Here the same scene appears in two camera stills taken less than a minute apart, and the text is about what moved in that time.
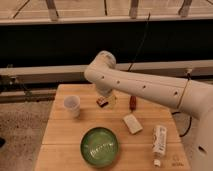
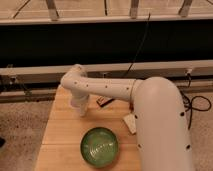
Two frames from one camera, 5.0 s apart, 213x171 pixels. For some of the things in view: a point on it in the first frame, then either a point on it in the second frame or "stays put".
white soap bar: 132,124 stays put
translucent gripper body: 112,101 → 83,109
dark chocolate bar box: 102,102 stays put
